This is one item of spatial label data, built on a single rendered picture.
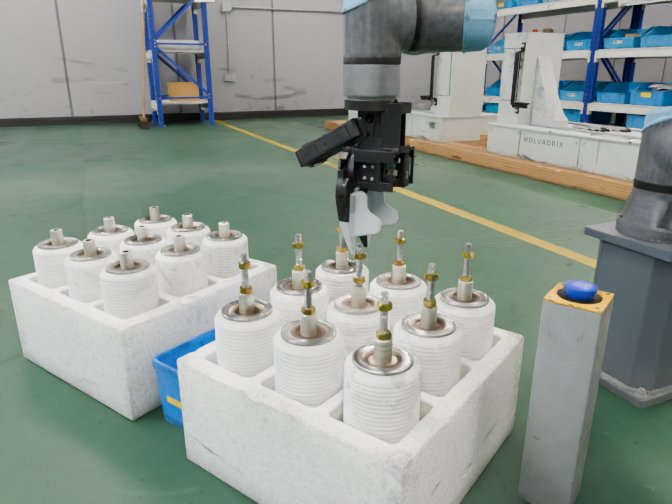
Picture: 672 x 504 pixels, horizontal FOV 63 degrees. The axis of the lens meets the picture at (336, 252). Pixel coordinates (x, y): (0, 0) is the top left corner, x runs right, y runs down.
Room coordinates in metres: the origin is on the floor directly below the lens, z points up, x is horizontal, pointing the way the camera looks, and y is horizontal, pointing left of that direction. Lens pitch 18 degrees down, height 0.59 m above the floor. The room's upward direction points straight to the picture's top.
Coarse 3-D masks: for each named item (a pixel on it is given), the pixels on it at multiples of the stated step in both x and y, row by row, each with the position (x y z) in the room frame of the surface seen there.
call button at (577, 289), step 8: (568, 280) 0.66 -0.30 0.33; (576, 280) 0.66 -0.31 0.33; (584, 280) 0.66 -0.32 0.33; (568, 288) 0.63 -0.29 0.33; (576, 288) 0.63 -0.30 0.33; (584, 288) 0.63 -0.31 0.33; (592, 288) 0.63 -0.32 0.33; (576, 296) 0.63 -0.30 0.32; (584, 296) 0.62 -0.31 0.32; (592, 296) 0.63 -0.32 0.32
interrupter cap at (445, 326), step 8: (416, 312) 0.72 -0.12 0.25; (408, 320) 0.70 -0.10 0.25; (416, 320) 0.70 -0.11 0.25; (440, 320) 0.70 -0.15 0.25; (448, 320) 0.70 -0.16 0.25; (408, 328) 0.67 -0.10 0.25; (416, 328) 0.67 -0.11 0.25; (424, 328) 0.68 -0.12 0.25; (440, 328) 0.67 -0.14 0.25; (448, 328) 0.67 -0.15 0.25; (424, 336) 0.65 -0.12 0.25; (432, 336) 0.65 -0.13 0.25; (440, 336) 0.65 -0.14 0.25
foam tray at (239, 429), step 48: (192, 384) 0.70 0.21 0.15; (240, 384) 0.65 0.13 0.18; (480, 384) 0.65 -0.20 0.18; (192, 432) 0.70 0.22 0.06; (240, 432) 0.64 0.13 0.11; (288, 432) 0.58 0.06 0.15; (336, 432) 0.54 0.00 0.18; (432, 432) 0.54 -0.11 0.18; (480, 432) 0.66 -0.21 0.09; (240, 480) 0.64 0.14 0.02; (288, 480) 0.59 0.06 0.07; (336, 480) 0.54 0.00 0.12; (384, 480) 0.50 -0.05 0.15; (432, 480) 0.54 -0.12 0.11
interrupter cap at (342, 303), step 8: (344, 296) 0.78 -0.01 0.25; (368, 296) 0.78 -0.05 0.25; (376, 296) 0.78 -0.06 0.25; (336, 304) 0.75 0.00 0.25; (344, 304) 0.75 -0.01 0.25; (368, 304) 0.76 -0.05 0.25; (344, 312) 0.73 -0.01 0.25; (352, 312) 0.72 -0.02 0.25; (360, 312) 0.72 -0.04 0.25; (368, 312) 0.72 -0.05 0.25
